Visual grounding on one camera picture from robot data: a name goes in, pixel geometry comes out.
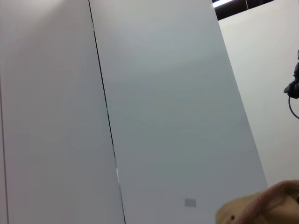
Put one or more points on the khaki canvas food bag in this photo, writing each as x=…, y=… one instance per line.
x=264, y=205

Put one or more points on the white ceiling light strip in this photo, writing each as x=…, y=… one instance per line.
x=219, y=3

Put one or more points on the black hanging device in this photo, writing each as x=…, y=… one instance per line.
x=293, y=88

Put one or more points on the grey rectangular wall sticker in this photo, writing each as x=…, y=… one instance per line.
x=190, y=202

